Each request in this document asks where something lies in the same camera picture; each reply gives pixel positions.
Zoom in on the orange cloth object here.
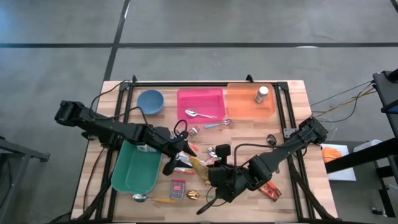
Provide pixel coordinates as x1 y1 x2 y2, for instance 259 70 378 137
322 146 343 164

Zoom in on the yellow ramen packet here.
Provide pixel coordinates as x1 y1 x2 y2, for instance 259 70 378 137
188 155 212 186

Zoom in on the gold spoon green handle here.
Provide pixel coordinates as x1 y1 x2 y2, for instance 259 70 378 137
185 190 216 202

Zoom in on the teal-handled spoon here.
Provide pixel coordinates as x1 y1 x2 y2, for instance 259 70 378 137
206 146 222 162

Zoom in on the white paper sheet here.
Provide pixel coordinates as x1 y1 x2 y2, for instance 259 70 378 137
318 142 358 182

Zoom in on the blue-handled spoon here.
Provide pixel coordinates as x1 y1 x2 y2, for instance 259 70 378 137
203 119 233 129

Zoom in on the pink plastic bin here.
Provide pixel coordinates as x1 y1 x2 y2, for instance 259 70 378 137
176 87 226 124

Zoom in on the black equipment stand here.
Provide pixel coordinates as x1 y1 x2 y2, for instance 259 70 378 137
325 68 398 218

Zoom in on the black aluminium rig frame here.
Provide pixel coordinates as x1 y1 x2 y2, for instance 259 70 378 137
74 74 340 223

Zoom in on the grey cable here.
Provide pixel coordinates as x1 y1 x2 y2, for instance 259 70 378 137
310 80 374 107

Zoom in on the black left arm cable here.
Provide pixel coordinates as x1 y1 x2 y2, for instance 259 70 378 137
88 79 131 110

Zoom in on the blue bowl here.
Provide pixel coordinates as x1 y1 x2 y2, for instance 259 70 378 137
136 89 165 116

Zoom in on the orange plastic bin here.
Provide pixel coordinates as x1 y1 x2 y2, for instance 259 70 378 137
226 82 277 119

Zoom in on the small black floor device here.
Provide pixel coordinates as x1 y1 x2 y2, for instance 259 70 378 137
371 207 388 218

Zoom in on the plain steel spoon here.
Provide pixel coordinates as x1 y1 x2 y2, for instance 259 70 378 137
185 108 218 119

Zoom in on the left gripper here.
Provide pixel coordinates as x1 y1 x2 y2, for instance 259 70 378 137
152 126 198 177

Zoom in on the white-lidded spice jar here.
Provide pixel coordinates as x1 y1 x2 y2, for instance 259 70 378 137
254 86 269 105

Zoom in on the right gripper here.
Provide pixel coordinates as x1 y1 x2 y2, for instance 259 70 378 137
206 143 249 203

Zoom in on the taco seasoning mix packet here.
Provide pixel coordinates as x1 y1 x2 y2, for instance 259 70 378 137
257 180 283 203

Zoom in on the orange Maruchan ramen packet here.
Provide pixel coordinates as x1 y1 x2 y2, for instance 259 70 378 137
172 152 195 175

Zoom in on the white plastic container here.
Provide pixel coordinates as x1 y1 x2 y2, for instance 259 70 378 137
353 139 383 153

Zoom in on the yellow-handled spoon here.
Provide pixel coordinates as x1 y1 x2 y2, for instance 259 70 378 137
132 193 175 204

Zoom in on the red spice tin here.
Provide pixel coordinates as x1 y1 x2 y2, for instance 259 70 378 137
169 179 187 200

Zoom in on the teal plastic basket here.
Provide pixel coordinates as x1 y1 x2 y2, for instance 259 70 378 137
111 139 164 195

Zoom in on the grey metal stand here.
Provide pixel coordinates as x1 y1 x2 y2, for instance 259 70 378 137
0 136 50 224

